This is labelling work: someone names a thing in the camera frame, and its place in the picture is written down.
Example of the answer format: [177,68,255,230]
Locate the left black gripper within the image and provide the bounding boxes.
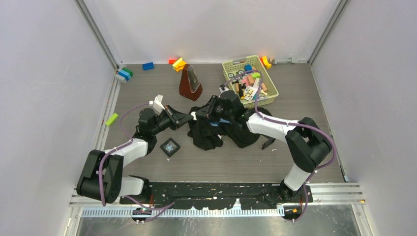
[151,105,194,136]

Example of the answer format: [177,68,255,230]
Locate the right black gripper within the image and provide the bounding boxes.
[195,96,233,123]

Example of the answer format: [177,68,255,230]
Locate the black printed t-shirt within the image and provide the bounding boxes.
[187,117,260,150]

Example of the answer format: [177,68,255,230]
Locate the black square jewellery box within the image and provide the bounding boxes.
[160,138,180,158]

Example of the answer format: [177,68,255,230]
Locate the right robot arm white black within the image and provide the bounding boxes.
[191,91,337,202]

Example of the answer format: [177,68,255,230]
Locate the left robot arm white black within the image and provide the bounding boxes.
[76,105,193,206]

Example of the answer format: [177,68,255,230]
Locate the brown metronome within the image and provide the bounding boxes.
[179,64,203,101]

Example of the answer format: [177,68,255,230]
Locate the white patterned toy block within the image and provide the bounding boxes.
[243,86,258,101]

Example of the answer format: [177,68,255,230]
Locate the green plastic basket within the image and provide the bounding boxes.
[222,55,279,108]

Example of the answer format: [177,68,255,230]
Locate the yellow red blocks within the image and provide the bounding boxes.
[169,58,187,72]

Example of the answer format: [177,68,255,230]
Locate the blue cube in basket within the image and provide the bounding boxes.
[244,64,252,71]

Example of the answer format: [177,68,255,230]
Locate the blue brick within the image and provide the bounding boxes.
[142,62,154,71]

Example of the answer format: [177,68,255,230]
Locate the green block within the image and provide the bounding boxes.
[105,113,119,126]

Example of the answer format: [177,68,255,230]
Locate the blue green white blocks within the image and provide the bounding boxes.
[115,67,133,83]

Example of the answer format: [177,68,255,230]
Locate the orange yellow blocks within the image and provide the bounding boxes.
[260,56,272,69]

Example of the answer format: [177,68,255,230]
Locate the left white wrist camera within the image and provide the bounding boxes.
[149,94,165,114]

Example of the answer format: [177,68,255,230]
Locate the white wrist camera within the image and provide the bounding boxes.
[149,94,165,114]
[219,85,228,92]

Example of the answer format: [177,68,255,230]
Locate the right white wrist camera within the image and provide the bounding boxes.
[219,85,228,92]

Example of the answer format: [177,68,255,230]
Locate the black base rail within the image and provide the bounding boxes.
[119,181,313,210]

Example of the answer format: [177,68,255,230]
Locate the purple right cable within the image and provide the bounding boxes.
[221,69,337,224]

